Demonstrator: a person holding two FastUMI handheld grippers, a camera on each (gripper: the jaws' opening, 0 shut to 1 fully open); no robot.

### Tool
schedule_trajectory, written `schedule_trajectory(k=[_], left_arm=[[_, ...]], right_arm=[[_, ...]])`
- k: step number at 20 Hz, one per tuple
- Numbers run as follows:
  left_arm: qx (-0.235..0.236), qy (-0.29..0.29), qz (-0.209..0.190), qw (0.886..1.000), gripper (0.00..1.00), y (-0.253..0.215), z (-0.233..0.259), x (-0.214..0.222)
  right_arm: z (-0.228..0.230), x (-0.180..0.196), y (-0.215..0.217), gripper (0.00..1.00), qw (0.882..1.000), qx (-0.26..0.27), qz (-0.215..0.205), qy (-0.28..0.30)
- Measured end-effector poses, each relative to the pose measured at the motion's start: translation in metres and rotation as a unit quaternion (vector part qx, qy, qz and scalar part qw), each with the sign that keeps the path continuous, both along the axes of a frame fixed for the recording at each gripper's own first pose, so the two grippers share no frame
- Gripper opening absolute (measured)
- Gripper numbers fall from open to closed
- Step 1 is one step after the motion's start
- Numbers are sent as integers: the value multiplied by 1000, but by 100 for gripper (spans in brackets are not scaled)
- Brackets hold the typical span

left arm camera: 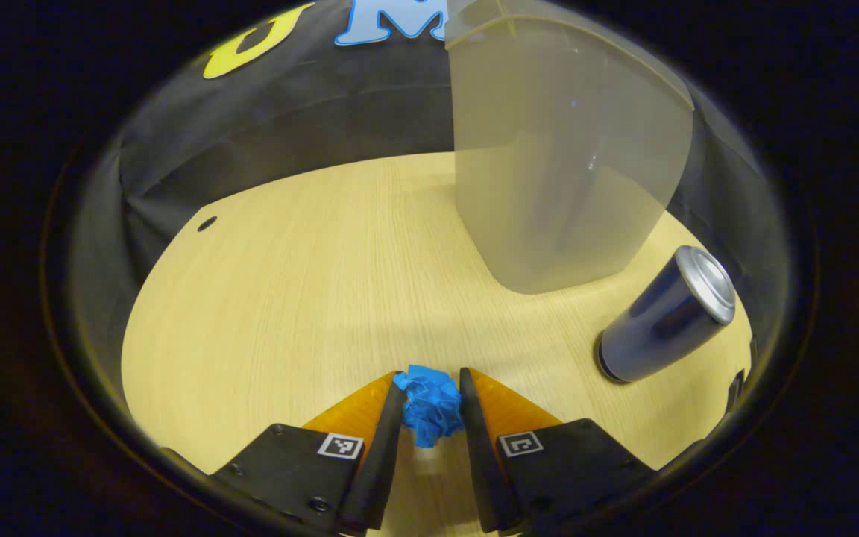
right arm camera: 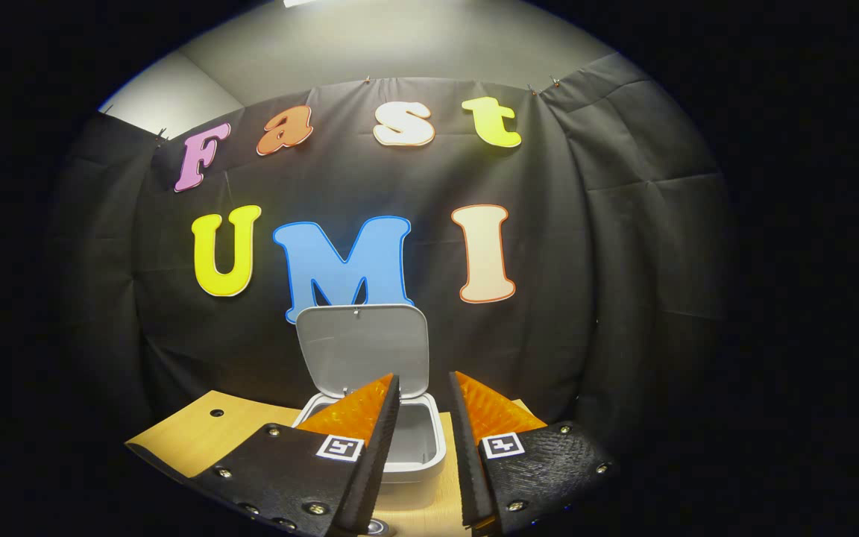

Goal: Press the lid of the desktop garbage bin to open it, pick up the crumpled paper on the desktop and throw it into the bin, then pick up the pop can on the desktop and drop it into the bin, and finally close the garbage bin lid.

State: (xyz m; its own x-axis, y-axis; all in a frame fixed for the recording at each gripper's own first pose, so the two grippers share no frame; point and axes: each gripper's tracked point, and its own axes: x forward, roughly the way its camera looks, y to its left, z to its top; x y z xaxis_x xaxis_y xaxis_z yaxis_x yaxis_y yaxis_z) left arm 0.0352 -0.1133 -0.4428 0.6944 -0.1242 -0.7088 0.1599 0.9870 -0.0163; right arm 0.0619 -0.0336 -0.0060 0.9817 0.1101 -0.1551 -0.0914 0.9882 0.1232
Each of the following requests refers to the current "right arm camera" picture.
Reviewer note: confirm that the ceiling light panel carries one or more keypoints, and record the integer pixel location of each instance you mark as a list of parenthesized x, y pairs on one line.
[(303, 2)]

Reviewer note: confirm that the black backdrop cloth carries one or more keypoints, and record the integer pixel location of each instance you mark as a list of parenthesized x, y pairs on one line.
[(586, 298)]

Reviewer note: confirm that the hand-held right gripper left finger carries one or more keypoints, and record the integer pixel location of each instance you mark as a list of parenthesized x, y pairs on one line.
[(373, 462)]

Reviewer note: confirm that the white desktop garbage bin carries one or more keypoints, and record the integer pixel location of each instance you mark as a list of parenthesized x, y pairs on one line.
[(362, 347)]

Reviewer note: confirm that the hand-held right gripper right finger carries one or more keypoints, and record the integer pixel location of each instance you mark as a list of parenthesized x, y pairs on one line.
[(470, 470)]

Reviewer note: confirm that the wooden desktop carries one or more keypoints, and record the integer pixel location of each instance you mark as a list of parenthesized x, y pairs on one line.
[(206, 436)]

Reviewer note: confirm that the silver pop can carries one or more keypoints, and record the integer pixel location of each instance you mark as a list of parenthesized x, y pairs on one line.
[(377, 527)]

